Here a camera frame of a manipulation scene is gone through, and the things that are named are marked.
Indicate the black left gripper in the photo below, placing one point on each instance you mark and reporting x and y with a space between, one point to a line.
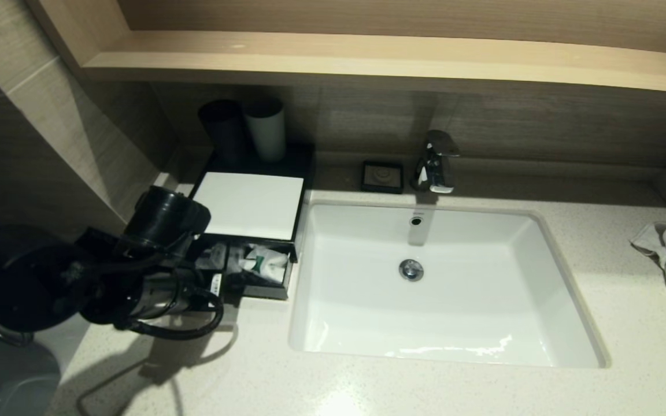
213 289

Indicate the clear toothbrush packet green label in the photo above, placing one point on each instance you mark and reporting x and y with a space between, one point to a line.
233 257

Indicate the black plastic cup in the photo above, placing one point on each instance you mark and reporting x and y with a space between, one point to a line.
226 133

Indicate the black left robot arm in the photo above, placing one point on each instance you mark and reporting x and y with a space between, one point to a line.
159 219

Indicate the black box with white top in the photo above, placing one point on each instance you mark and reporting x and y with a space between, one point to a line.
252 202

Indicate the black cup tray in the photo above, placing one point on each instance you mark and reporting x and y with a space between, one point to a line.
298 159

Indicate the grey plastic cup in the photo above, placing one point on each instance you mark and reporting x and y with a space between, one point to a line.
266 136

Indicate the chrome drain stopper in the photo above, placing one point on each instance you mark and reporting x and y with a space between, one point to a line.
411 270

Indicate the black square soap dish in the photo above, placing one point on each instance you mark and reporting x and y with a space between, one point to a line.
382 176

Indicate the grey rounded fixture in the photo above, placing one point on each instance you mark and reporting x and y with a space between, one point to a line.
15 381

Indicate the chrome faucet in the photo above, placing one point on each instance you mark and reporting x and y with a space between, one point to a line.
434 164

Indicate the white ceramic sink basin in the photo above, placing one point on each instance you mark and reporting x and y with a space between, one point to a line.
483 289

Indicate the light wooden shelf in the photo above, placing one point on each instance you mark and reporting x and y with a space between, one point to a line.
367 58

